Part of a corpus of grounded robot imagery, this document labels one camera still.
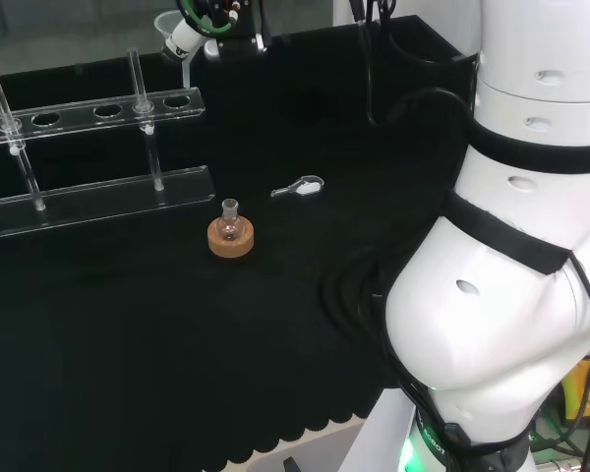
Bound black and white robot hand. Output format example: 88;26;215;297
160;0;272;62

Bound clear plastic funnel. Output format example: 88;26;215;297
153;11;198;90

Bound glass weighing funnel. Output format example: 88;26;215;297
269;174;325;200

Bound round-bottom glass flask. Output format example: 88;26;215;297
215;198;243;243

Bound clear funnel stand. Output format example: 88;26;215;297
0;46;216;242

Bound black cloth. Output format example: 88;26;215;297
0;14;479;469

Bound yellow stop button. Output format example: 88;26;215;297
563;354;590;425

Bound green cable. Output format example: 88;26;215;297
175;0;233;36

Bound black hanging cable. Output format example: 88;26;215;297
348;0;382;128

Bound cork ring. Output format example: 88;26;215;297
206;215;257;263

